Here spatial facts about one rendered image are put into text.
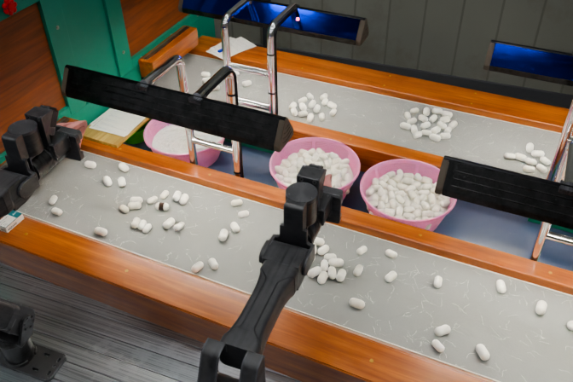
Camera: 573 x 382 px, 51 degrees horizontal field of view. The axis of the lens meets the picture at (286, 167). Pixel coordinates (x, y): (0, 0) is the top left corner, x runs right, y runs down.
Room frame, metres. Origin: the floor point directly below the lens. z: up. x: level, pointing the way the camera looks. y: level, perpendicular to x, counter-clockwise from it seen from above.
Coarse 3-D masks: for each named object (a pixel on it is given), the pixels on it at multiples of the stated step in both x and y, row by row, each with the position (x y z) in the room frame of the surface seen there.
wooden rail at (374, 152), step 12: (300, 132) 1.56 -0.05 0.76; (312, 132) 1.55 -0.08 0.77; (324, 132) 1.55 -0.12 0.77; (336, 132) 1.55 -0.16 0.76; (348, 144) 1.49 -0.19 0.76; (360, 144) 1.49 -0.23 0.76; (372, 144) 1.48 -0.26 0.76; (384, 144) 1.48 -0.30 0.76; (360, 156) 1.47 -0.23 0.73; (372, 156) 1.46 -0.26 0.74; (384, 156) 1.44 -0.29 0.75; (396, 156) 1.43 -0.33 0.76; (408, 156) 1.42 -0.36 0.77; (420, 156) 1.42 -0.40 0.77; (432, 156) 1.42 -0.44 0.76
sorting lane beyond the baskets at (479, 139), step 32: (192, 64) 2.05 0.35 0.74; (224, 96) 1.81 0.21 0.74; (256, 96) 1.81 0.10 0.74; (288, 96) 1.81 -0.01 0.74; (352, 96) 1.80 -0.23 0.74; (384, 96) 1.80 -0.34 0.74; (352, 128) 1.61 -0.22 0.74; (384, 128) 1.61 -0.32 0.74; (480, 128) 1.60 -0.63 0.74; (512, 128) 1.60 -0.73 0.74; (480, 160) 1.43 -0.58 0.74; (512, 160) 1.43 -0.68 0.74
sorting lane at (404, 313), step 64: (64, 192) 1.31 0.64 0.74; (128, 192) 1.31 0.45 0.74; (192, 192) 1.30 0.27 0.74; (192, 256) 1.06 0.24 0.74; (256, 256) 1.05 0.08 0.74; (320, 256) 1.05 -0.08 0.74; (384, 256) 1.05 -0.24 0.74; (384, 320) 0.85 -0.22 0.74; (448, 320) 0.85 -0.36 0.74; (512, 320) 0.84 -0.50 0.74
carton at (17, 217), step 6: (6, 216) 1.17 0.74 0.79; (12, 216) 1.17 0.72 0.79; (18, 216) 1.17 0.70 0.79; (0, 222) 1.14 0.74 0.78; (6, 222) 1.14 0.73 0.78; (12, 222) 1.14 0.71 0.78; (18, 222) 1.16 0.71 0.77; (0, 228) 1.13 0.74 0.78; (6, 228) 1.12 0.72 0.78; (12, 228) 1.14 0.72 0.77
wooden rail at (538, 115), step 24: (264, 48) 2.13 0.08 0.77; (288, 72) 1.96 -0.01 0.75; (312, 72) 1.93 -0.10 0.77; (336, 72) 1.93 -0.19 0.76; (360, 72) 1.92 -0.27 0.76; (384, 72) 1.92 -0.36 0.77; (408, 96) 1.77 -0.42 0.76; (432, 96) 1.75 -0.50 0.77; (456, 96) 1.75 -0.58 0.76; (480, 96) 1.75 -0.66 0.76; (504, 96) 1.75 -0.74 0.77; (504, 120) 1.64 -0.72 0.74; (528, 120) 1.61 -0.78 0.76; (552, 120) 1.60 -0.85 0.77
